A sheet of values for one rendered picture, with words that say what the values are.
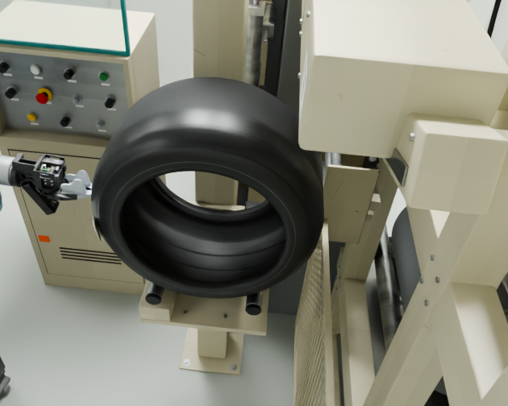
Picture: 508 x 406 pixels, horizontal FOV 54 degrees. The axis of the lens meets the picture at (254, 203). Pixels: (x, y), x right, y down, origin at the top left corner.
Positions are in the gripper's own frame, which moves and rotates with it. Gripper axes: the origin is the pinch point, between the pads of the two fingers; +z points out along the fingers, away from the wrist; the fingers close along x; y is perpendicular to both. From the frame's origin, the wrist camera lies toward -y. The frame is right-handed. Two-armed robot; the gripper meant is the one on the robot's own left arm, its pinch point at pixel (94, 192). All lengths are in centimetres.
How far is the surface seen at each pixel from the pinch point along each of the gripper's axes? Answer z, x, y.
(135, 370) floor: 9, 15, -117
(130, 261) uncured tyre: 12.5, -12.0, -10.1
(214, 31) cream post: 23, 25, 39
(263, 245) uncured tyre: 47, 8, -16
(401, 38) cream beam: 53, -30, 68
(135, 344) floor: 6, 28, -117
